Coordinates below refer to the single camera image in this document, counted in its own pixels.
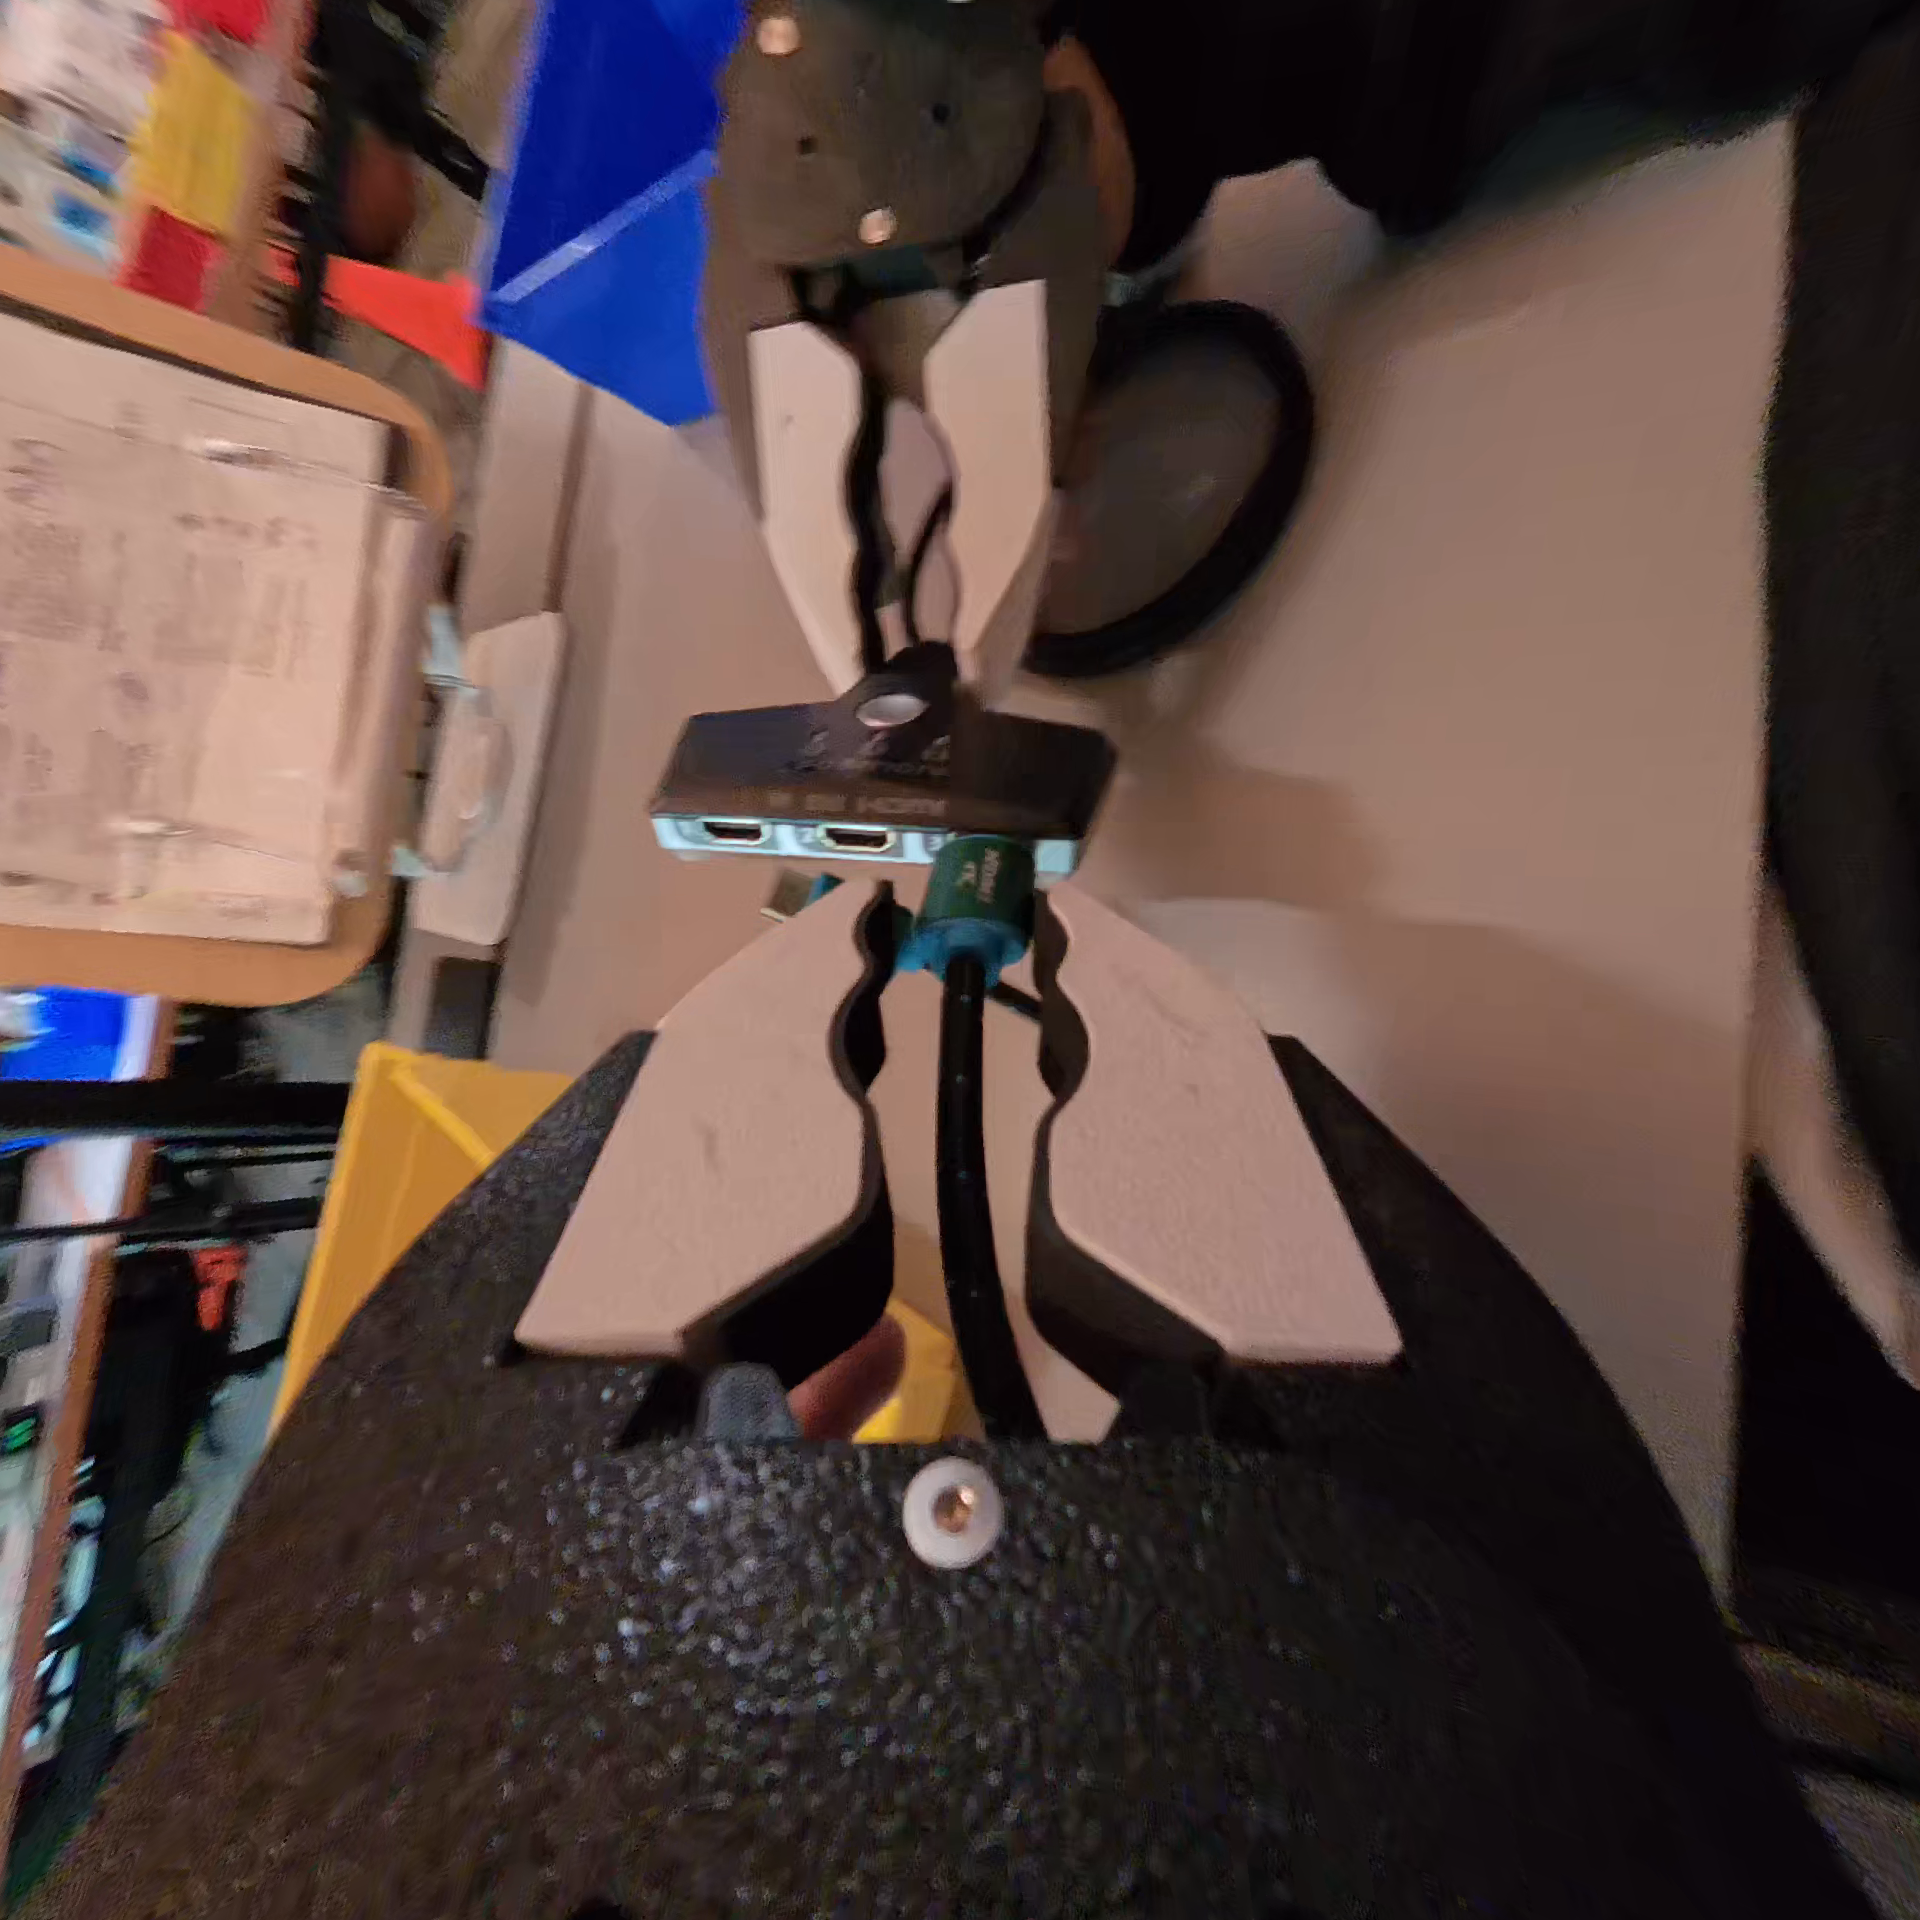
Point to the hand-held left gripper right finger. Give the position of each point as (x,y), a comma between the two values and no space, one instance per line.
(1201,1171)

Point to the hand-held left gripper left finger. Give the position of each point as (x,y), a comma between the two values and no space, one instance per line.
(719,1154)

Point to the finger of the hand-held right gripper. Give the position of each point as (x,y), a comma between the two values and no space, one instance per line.
(999,452)
(803,452)

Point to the yellow plastic bin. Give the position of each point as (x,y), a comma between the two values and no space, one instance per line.
(405,1141)

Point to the black silver switch box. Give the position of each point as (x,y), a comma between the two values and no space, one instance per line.
(749,765)

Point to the person's right forearm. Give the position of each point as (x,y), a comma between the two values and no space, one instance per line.
(1424,104)

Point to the grey desk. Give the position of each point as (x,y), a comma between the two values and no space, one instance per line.
(1499,750)

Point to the person's right hand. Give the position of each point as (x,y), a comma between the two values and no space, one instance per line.
(1094,142)

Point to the round black tray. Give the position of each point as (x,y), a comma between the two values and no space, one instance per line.
(1186,479)

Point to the blue plastic bin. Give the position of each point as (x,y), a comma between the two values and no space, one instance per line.
(600,179)

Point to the orange flag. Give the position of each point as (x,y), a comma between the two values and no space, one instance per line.
(399,313)

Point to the wooden document stand with paper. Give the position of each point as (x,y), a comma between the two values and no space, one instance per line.
(180,602)

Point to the red storage bin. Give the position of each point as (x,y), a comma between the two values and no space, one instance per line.
(174,257)

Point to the small yellow storage bin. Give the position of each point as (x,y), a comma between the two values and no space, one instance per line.
(194,136)

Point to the person in black hoodie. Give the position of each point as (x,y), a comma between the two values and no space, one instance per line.
(1846,602)

